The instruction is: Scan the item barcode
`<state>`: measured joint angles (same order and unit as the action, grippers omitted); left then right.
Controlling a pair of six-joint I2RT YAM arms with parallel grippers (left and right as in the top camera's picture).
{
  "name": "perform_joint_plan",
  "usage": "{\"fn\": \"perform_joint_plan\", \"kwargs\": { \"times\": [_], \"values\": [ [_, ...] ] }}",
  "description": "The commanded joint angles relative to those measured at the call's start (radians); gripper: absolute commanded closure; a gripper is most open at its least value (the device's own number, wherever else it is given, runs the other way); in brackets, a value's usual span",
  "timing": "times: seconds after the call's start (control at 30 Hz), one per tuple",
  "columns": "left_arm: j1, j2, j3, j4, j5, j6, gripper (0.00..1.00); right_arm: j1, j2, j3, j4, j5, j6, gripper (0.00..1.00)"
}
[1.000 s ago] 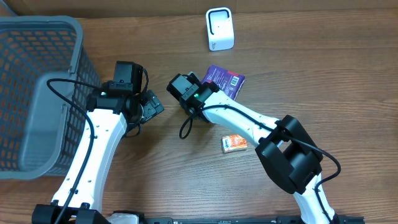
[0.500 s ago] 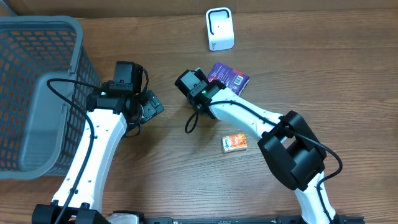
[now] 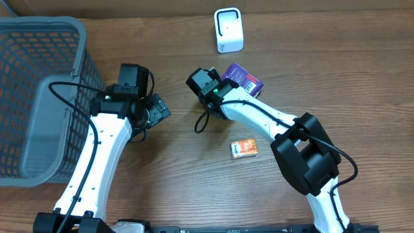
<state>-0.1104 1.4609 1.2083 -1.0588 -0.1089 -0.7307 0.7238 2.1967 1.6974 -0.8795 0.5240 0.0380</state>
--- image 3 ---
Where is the small orange white box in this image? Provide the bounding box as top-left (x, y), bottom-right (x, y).
top-left (230, 139), bottom-right (257, 159)

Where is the purple red tissue pack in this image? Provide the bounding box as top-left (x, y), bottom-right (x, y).
top-left (221, 63), bottom-right (264, 98)

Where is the white barcode scanner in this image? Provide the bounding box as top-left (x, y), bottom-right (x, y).
top-left (213, 7), bottom-right (244, 54)

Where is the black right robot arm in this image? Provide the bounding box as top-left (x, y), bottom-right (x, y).
top-left (186, 68), bottom-right (352, 232)

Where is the dark grey plastic basket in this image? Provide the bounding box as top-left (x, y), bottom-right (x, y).
top-left (1, 16), bottom-right (105, 186)

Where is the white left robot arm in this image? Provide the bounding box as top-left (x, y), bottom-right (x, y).
top-left (32, 63), bottom-right (171, 233)

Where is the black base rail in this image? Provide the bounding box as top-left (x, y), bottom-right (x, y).
top-left (148, 224), bottom-right (381, 233)

